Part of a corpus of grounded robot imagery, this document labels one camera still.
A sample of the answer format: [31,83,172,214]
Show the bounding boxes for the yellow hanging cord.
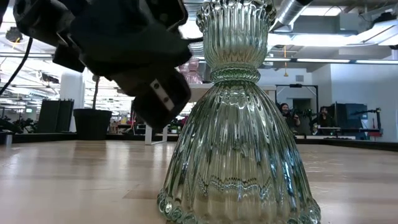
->
[282,45,289,78]

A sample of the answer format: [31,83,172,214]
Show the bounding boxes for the black plant pot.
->
[73,108,113,141]

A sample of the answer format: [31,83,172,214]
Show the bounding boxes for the black ceiling fixture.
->
[5,27,22,44]

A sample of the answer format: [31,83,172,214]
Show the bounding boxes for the white perforated metal shelf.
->
[144,82,278,146]

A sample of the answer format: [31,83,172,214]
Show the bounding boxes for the green ribbed glass candle holder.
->
[156,0,322,224]

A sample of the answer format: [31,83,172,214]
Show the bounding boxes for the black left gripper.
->
[52,0,193,131]

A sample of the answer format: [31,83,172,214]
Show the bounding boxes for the person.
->
[312,105,335,130]
[279,102,302,131]

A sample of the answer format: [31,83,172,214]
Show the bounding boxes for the black monitor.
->
[334,103,369,129]

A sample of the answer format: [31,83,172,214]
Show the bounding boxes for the ceiling light strip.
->
[354,59,398,65]
[295,58,352,64]

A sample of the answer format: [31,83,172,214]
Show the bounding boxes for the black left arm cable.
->
[0,37,34,96]

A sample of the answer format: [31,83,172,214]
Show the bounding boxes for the black cabinets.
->
[39,98,75,134]

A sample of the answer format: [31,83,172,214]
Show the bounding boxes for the black metal frame stand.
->
[275,83,320,108]

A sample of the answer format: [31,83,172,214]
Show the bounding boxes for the silver ventilation duct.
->
[269,0,308,32]

